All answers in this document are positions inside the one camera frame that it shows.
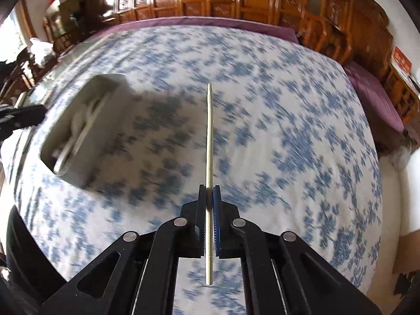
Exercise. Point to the white plastic spoon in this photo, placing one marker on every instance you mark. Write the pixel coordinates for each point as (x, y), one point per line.
(82, 128)

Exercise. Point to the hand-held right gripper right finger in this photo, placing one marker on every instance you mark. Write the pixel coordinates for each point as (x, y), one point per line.
(216, 223)

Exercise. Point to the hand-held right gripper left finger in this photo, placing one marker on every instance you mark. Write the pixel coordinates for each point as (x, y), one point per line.
(201, 203)

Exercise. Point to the white plastic bag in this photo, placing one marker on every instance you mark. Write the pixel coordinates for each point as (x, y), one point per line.
(41, 51)

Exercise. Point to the blue floral tablecloth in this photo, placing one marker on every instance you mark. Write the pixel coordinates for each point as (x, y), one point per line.
(262, 105)

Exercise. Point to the purple cloth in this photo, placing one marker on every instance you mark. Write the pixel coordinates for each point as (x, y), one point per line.
(370, 88)

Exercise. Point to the grey utensil tray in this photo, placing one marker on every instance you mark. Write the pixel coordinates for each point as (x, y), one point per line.
(98, 137)

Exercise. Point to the cream chopstick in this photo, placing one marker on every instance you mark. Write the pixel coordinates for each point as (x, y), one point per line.
(209, 137)

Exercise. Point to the wooden chair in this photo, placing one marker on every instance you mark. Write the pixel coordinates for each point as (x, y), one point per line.
(321, 36)
(405, 98)

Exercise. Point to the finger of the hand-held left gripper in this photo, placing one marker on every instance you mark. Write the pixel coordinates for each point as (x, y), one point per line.
(26, 115)

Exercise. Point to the red desk calendar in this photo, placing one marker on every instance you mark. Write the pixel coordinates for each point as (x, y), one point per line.
(402, 58)

